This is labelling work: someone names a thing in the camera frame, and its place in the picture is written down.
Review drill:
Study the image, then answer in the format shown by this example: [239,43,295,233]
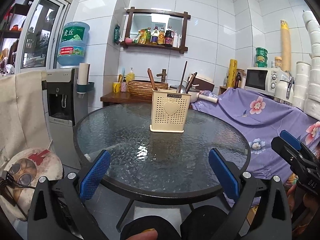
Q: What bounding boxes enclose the cream plastic utensil holder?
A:
[150,89,191,133]

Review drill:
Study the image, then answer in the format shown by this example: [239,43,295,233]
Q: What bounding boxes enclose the white thermos kettle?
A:
[274,75,294,106]

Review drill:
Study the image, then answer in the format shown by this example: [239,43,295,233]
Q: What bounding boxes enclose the grey water dispenser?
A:
[46,68,88,168]

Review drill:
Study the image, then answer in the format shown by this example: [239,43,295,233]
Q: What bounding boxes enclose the yellow mug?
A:
[113,82,121,93]

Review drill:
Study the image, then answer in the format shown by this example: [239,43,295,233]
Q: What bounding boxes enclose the dark soy sauce bottle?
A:
[164,26,174,47]

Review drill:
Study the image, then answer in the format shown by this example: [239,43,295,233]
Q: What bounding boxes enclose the white microwave oven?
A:
[245,67,289,96]

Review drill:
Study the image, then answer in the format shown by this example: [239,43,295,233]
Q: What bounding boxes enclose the purple floral cloth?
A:
[192,88,319,183]

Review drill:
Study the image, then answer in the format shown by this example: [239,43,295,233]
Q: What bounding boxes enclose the round printed cushion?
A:
[1,148,63,221]

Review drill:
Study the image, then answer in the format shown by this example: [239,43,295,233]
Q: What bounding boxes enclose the metal spoon wooden handle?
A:
[176,85,186,94]

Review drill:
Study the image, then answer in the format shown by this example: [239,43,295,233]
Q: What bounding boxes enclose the paper cup dispenser stack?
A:
[77,63,90,98]

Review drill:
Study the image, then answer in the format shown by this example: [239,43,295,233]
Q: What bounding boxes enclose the woven wicker basket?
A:
[127,80,152,101]

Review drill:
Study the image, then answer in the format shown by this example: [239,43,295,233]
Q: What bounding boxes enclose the black chopstick gold band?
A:
[185,73,194,94]
[185,72,197,94]

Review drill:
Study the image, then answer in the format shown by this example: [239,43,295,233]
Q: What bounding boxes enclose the beige fabric chair cover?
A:
[1,70,50,159]

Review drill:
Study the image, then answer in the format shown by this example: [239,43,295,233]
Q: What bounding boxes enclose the yellow soap bottle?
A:
[126,67,135,83]

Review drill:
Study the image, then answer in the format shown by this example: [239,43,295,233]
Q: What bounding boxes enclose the brass faucet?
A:
[156,69,167,83]

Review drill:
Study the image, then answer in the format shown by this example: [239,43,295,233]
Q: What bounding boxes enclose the window with grey frame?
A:
[1,0,72,75]

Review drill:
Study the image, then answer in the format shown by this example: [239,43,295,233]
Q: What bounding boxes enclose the blue water jug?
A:
[57,22,90,66]

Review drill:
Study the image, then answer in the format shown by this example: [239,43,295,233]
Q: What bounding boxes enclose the person's right hand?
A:
[127,229,158,240]

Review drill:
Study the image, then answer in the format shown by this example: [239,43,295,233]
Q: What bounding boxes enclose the green stacked containers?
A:
[255,47,268,68]

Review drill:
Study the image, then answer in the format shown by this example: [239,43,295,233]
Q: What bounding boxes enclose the round glass table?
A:
[74,103,251,205]

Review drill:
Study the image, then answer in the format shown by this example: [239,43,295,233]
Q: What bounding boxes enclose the dark glass bottle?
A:
[234,72,242,88]

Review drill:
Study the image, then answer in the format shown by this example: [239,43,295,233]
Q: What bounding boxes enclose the white paper cup stacks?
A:
[293,11,319,120]

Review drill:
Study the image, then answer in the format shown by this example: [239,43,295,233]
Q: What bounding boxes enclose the yellow roll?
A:
[227,59,238,87]

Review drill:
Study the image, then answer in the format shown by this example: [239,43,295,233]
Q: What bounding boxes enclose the brown white rice cooker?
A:
[191,75,214,92]

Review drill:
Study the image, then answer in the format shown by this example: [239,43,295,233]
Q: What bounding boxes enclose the wooden framed wall shelf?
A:
[120,7,191,54]

